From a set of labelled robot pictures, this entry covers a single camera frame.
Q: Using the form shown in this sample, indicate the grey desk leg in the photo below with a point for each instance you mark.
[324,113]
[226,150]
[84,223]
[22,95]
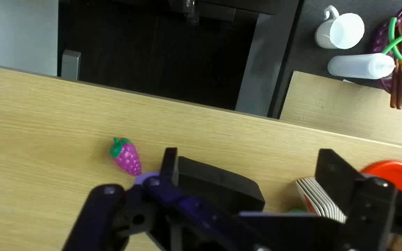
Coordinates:
[261,60]

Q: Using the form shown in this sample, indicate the white mug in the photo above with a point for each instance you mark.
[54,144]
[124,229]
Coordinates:
[340,30]

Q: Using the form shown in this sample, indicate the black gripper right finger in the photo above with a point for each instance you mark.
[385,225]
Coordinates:
[336,177]

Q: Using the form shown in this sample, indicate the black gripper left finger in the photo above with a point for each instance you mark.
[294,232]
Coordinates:
[169,164]

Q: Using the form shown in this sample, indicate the green plastic tube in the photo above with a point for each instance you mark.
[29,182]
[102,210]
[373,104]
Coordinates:
[395,45]

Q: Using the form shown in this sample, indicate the white plastic bottle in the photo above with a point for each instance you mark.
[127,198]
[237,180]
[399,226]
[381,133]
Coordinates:
[359,66]

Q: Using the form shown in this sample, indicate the purple plastic grapes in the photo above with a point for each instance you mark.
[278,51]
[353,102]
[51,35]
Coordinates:
[127,158]

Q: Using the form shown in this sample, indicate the brown sticks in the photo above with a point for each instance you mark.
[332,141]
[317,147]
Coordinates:
[396,88]

